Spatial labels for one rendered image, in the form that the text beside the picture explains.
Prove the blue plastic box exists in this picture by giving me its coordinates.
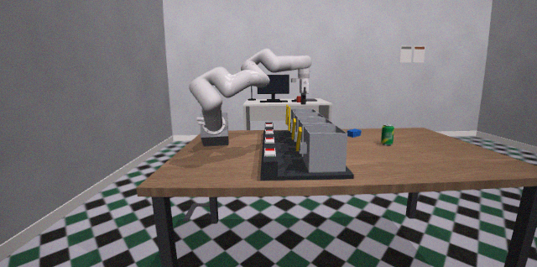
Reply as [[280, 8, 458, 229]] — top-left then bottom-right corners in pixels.
[[347, 129, 362, 138]]

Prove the green drink can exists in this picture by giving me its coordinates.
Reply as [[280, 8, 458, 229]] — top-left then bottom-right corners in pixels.
[[381, 123, 394, 146]]

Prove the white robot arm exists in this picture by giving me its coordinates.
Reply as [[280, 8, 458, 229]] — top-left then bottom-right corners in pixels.
[[189, 49, 311, 135]]

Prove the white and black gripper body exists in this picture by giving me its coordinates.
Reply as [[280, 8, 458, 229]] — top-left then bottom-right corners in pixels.
[[300, 78, 310, 94]]

